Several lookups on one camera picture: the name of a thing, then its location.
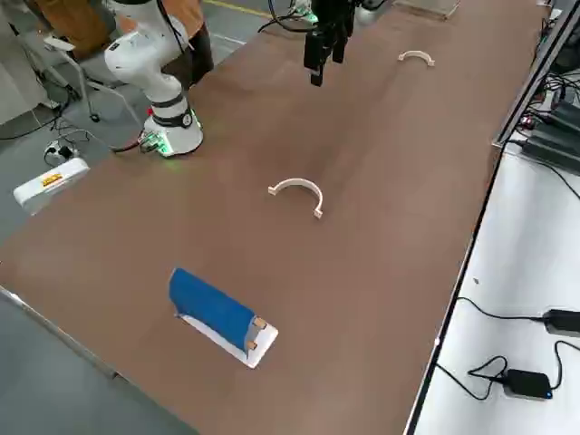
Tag large white PVC pipe clamp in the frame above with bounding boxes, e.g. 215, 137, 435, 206
267, 178, 324, 220

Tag black base cable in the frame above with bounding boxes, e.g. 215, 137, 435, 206
256, 13, 319, 34
110, 134, 153, 156

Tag white box with yellow label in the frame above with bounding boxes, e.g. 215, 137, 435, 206
13, 157, 90, 215

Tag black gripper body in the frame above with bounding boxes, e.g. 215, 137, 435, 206
314, 0, 356, 35

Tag black power adapter blue light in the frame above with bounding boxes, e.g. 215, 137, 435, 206
502, 368, 555, 401

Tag large black power brick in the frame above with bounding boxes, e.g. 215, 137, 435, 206
519, 121, 580, 176

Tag black table frame rail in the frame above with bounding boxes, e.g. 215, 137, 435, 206
403, 0, 580, 435

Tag grey office chair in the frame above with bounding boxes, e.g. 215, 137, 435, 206
17, 34, 142, 123

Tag white floor power strip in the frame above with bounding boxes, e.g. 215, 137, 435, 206
43, 139, 77, 160

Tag blue curved fabric holder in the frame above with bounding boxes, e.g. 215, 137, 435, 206
168, 267, 260, 360

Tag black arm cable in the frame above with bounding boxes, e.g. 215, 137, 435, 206
155, 0, 192, 61

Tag small white PVC pipe clamp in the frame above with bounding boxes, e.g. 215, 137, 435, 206
397, 50, 437, 69

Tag black adapter cable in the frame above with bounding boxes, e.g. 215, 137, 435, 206
435, 338, 580, 402
456, 296, 546, 322

